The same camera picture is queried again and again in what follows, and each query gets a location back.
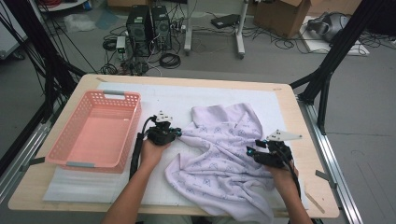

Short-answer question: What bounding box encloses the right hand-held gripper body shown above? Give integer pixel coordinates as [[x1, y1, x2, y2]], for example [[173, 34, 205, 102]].
[[253, 129, 304, 170]]

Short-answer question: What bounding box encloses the flat black device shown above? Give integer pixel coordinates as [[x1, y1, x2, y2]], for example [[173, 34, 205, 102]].
[[210, 13, 241, 30]]

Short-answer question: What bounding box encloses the lilac printed garment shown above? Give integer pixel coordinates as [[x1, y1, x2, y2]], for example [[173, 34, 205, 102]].
[[163, 102, 276, 224]]

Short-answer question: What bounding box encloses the thin wooden strip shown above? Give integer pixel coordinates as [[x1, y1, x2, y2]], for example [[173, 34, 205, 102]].
[[304, 189, 326, 215]]

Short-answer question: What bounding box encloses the person's grey clothing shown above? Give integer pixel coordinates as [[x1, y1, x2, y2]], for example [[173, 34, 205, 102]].
[[136, 215, 194, 224]]

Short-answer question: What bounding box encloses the blue sheet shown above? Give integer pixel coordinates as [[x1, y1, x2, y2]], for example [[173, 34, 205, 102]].
[[94, 8, 120, 31]]

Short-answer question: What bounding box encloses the white metal stand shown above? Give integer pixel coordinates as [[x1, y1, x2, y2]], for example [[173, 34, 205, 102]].
[[183, 0, 250, 60]]

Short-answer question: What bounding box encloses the grey rounded machine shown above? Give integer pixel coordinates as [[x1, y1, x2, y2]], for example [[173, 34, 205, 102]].
[[306, 11, 351, 43]]

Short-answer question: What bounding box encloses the white flat board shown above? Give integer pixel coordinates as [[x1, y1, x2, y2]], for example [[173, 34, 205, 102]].
[[299, 15, 371, 57]]

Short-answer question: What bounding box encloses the pink plastic basket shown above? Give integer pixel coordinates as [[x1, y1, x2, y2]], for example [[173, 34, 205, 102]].
[[45, 89, 143, 175]]

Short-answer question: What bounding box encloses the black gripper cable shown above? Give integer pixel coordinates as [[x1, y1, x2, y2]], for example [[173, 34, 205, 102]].
[[129, 115, 157, 181], [275, 148, 303, 200]]

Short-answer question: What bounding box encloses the aluminium rail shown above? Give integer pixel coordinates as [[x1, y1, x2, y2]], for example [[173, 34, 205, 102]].
[[0, 102, 64, 203], [297, 96, 363, 224]]

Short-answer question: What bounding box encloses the coiled black cable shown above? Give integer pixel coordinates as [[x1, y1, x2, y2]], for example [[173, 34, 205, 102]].
[[159, 52, 182, 70]]

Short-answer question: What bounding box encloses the open cardboard box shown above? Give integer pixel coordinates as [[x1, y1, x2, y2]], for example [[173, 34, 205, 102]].
[[252, 0, 312, 39]]

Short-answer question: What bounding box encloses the small white box green light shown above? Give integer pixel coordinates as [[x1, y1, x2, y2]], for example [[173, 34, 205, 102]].
[[115, 35, 127, 54]]

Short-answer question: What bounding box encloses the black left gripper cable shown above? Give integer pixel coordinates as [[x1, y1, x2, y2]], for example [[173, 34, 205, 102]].
[[129, 115, 157, 181]]

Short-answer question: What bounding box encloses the person's right hand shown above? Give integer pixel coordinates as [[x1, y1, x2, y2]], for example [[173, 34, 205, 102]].
[[264, 164, 299, 195]]

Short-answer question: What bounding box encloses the large black computer tower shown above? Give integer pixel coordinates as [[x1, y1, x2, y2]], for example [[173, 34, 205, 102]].
[[125, 5, 153, 58]]

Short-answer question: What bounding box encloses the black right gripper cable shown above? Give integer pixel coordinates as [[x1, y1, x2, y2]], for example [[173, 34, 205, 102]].
[[275, 148, 303, 200]]

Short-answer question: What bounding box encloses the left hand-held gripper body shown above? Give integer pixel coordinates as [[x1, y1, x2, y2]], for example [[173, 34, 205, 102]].
[[147, 110, 181, 147]]

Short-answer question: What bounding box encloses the clear plastic bag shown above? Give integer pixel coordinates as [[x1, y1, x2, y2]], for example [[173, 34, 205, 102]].
[[64, 12, 97, 34]]

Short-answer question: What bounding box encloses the black frame strut with cables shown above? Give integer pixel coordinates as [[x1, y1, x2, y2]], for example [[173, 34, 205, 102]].
[[0, 0, 88, 125]]

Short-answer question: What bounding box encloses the white round table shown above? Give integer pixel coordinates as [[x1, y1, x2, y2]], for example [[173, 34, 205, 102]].
[[36, 0, 88, 13]]

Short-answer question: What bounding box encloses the white cabinet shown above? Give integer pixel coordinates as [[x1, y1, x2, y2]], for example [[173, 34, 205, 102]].
[[0, 0, 29, 60]]

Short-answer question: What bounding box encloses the white grid mat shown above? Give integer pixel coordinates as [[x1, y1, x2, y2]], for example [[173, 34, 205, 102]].
[[42, 81, 309, 210]]

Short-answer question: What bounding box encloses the slim black computer tower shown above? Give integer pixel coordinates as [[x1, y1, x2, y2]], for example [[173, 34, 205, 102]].
[[150, 5, 173, 51]]

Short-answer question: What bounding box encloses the person's left hand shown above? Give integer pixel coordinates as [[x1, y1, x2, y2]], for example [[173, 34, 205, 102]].
[[139, 139, 172, 171]]

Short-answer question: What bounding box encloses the grey metal bracket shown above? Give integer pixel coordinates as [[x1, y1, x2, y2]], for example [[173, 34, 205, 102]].
[[20, 156, 46, 172], [315, 169, 338, 189]]

